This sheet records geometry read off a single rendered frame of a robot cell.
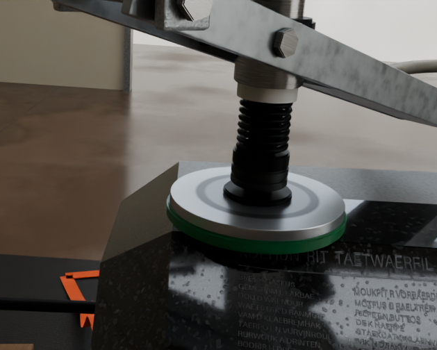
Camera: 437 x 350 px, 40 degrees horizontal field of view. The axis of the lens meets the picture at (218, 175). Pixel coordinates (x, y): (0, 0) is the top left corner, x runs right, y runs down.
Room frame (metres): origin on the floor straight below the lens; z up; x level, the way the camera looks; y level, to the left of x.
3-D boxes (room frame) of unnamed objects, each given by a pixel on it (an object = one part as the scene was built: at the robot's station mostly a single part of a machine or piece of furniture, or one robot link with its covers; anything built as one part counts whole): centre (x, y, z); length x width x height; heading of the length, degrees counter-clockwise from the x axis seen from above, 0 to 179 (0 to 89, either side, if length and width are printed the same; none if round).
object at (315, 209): (0.68, -0.05, 0.87); 0.21 x 0.21 x 0.01
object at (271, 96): (0.68, -0.05, 1.01); 0.07 x 0.07 x 0.04
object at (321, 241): (0.68, -0.05, 0.86); 0.22 x 0.22 x 0.04
